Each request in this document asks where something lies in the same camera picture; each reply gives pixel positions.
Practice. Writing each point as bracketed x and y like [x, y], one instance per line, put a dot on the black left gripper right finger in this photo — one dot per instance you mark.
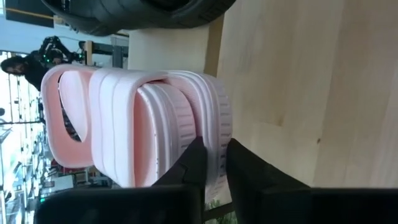
[295, 205]

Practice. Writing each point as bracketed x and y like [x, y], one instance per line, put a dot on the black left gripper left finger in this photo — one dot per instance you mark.
[124, 205]

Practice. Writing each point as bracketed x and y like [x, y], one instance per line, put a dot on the pink rubber slide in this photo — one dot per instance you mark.
[124, 124]
[53, 124]

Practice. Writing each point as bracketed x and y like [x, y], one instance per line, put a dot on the black rubber slide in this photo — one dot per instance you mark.
[130, 15]

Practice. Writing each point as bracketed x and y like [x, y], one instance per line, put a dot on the person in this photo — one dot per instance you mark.
[31, 70]

